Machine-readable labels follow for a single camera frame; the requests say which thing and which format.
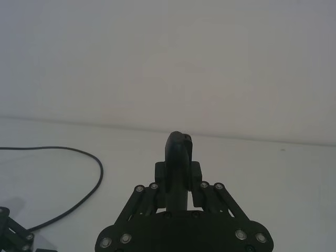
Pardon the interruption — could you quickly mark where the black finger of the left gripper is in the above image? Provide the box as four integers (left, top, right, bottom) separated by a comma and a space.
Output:
0, 206, 35, 252

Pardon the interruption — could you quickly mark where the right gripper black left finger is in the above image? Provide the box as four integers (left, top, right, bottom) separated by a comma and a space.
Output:
114, 131, 188, 229

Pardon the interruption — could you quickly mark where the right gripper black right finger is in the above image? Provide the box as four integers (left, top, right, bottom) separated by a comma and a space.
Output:
183, 133, 250, 224

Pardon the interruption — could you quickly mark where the black cable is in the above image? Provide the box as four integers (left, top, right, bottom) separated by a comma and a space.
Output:
0, 146, 104, 233

